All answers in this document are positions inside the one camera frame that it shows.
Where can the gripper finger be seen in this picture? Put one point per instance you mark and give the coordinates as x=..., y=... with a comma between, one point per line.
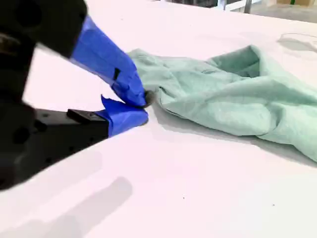
x=74, y=129
x=104, y=57

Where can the pale green T-shirt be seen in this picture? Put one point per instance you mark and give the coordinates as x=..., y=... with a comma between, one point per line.
x=223, y=99

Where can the white furniture frame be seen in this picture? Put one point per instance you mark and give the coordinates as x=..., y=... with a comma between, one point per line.
x=235, y=5

